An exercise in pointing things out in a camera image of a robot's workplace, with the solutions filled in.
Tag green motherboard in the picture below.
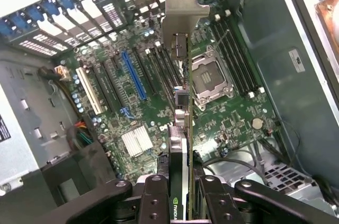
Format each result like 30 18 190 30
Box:
61 0 279 173

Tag CPU socket with metal frame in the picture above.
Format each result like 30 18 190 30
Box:
190 44 236 111

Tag coloured wire bundle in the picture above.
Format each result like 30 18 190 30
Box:
66 120 93 154

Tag silver slot cover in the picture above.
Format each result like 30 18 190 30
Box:
51 11 77 32
36 18 64 37

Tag perforated metal disk bay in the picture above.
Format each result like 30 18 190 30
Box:
261 165 336 210

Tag black RAM slot, white clips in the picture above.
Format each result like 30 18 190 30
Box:
213 14 255 100
224 9 266 95

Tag white expansion slot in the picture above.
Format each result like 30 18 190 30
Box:
75 67 104 115

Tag grey metal PC case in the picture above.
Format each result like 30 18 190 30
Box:
0 0 339 224

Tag short blue expansion slot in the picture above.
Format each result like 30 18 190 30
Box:
120 106 133 119

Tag black expansion slot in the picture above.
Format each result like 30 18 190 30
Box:
102 60 126 108
91 64 115 112
131 47 157 96

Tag black and white label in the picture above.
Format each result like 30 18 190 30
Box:
0 114 12 143

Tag white power connector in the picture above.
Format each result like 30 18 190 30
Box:
53 65 72 82

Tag brown copper-coloured plate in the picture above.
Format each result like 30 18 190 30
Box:
314 0 339 51

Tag black plastic fan shroud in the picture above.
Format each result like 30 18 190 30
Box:
39 141 119 210

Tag white label sticker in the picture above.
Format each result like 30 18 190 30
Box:
288 48 306 74

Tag silver finned chipset heatsink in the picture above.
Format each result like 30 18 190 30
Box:
121 125 155 158

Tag black wire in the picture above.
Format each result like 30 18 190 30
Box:
202 118 301 182

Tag round coin cell battery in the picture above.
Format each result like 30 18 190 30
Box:
251 117 263 130

